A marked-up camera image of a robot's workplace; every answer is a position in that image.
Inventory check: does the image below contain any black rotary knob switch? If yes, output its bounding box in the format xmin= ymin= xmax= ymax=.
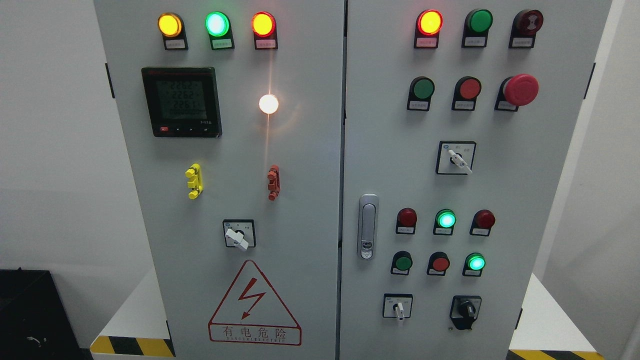
xmin=449 ymin=295 xmax=482 ymax=331

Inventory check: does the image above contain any red terminal connector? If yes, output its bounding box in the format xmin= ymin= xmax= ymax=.
xmin=267 ymin=164 xmax=281 ymax=201

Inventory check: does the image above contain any white glowing lamp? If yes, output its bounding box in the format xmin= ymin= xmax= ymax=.
xmin=258 ymin=93 xmax=279 ymax=115

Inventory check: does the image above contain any dark red indicator light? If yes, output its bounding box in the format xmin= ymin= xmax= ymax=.
xmin=395 ymin=207 xmax=418 ymax=235

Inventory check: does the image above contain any grey left cabinet door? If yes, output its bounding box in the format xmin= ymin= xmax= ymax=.
xmin=94 ymin=0 xmax=345 ymax=360

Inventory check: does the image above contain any grey cabinet door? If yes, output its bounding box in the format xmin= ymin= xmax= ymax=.
xmin=94 ymin=0 xmax=345 ymax=360
xmin=339 ymin=0 xmax=611 ymax=360

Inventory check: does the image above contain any green push button lower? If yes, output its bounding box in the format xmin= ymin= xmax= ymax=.
xmin=390 ymin=250 xmax=413 ymax=276

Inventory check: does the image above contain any green push button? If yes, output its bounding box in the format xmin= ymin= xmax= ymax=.
xmin=390 ymin=250 xmax=413 ymax=276
xmin=406 ymin=76 xmax=435 ymax=112

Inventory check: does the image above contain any yellow terminal connector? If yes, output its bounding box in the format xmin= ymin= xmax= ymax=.
xmin=184 ymin=162 xmax=204 ymax=199

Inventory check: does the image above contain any green glowing indicator light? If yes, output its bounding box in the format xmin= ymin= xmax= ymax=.
xmin=432 ymin=208 xmax=457 ymax=236

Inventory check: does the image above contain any green push button upper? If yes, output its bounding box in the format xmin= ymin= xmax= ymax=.
xmin=406 ymin=76 xmax=435 ymax=112

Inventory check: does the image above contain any red push button lower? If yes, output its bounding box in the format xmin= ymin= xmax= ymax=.
xmin=426 ymin=251 xmax=451 ymax=276

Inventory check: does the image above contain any red push button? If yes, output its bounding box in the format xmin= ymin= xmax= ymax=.
xmin=426 ymin=251 xmax=451 ymax=276
xmin=451 ymin=76 xmax=482 ymax=111

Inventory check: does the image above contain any red electric danger sign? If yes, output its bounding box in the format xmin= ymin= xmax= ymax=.
xmin=208 ymin=259 xmax=303 ymax=346

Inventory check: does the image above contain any grey right cabinet door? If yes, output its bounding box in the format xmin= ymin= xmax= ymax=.
xmin=339 ymin=0 xmax=611 ymax=360

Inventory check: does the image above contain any black digital power meter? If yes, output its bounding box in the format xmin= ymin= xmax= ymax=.
xmin=141 ymin=67 xmax=223 ymax=138

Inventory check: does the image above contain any orange red indicator light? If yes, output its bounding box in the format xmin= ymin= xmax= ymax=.
xmin=251 ymin=11 xmax=278 ymax=50

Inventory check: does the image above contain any red indicator light right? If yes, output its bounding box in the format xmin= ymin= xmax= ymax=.
xmin=470 ymin=209 xmax=496 ymax=237

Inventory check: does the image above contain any red push button upper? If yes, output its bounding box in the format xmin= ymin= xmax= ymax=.
xmin=451 ymin=76 xmax=482 ymax=111

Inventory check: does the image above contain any green illuminated button lower right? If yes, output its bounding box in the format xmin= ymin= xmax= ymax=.
xmin=462 ymin=252 xmax=486 ymax=277

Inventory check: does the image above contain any green lit indicator light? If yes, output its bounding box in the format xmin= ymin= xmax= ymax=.
xmin=205 ymin=11 xmax=235 ymax=51

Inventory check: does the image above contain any red lit indicator light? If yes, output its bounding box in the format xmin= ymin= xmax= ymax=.
xmin=413 ymin=9 xmax=443 ymax=49

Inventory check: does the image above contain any yellow indicator light top left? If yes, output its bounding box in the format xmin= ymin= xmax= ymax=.
xmin=157 ymin=13 xmax=189 ymax=51

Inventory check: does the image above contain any red emergency stop button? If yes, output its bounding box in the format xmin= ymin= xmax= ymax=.
xmin=494 ymin=73 xmax=540 ymax=112

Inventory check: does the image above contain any green unlit indicator light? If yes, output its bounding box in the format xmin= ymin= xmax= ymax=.
xmin=461 ymin=8 xmax=493 ymax=48

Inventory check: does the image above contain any white platform with hazard stripes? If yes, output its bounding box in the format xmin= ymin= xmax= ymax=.
xmin=90 ymin=268 xmax=602 ymax=360

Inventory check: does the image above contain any red black buzzer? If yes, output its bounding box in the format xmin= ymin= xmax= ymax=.
xmin=509 ymin=9 xmax=544 ymax=49

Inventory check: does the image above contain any black box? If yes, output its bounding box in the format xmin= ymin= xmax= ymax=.
xmin=0 ymin=268 xmax=83 ymax=360

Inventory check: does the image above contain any silver door handle lock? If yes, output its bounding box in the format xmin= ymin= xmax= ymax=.
xmin=356 ymin=193 xmax=379 ymax=260

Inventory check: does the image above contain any white handle selector switch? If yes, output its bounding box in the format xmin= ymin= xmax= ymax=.
xmin=222 ymin=219 xmax=257 ymax=252

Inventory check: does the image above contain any white selector switch upper right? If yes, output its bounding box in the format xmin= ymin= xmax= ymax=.
xmin=435 ymin=140 xmax=477 ymax=175

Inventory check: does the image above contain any white selector switch lower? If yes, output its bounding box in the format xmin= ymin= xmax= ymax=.
xmin=382 ymin=292 xmax=414 ymax=326

